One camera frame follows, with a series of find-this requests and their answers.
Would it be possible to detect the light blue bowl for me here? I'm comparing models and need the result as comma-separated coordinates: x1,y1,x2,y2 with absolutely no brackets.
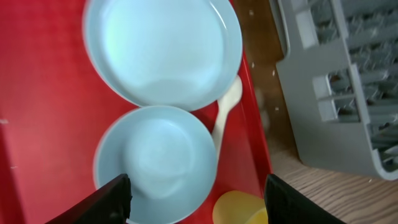
93,106,218,223

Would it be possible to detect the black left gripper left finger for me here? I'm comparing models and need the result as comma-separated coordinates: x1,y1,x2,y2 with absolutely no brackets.
49,174,132,224

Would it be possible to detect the white plastic spoon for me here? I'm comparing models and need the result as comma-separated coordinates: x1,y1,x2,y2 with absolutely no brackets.
211,76,243,159

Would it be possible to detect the yellow plastic cup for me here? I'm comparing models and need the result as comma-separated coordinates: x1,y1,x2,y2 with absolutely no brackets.
212,190,269,224

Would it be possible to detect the light blue plate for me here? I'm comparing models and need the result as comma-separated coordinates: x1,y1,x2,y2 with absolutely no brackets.
82,0,243,111

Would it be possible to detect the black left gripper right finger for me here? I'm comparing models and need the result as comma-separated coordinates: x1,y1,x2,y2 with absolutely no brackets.
264,174,345,224

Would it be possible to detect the grey dishwasher rack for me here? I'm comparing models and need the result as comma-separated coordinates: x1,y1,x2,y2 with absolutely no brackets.
271,0,397,180

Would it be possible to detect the red plastic tray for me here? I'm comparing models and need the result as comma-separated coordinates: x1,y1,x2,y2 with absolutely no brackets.
1,1,272,223

